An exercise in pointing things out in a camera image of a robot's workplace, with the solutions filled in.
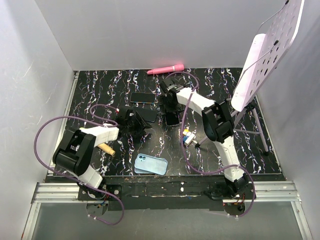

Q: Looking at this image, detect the toy figure with blue body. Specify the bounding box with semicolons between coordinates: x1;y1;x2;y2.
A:
182;129;196;147

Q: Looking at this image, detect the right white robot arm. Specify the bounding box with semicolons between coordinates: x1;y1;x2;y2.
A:
160;77;249;199

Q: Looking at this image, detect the black phone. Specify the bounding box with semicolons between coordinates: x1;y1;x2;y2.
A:
165;111;180;126

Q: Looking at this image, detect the blue cased phone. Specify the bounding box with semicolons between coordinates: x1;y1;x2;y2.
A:
135;107;158;123

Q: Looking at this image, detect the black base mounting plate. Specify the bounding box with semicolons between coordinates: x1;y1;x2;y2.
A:
77;174;247;218

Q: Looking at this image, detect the aluminium frame rail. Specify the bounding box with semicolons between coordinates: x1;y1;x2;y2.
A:
21;71;101;240

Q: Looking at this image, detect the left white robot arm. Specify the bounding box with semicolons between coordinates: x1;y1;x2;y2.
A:
52;106;152;200

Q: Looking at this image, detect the beige wooden toy piece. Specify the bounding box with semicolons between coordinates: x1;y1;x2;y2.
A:
97;143;116;157

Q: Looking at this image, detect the light blue phone case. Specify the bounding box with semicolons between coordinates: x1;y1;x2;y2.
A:
134;168;158;175

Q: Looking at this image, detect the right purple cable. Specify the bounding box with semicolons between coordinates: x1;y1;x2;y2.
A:
166;71;257;218

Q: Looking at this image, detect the pink microphone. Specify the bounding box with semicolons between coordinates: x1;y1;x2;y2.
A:
147;64;185;75

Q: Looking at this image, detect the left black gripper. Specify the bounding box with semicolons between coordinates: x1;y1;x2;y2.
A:
125;111;152;137

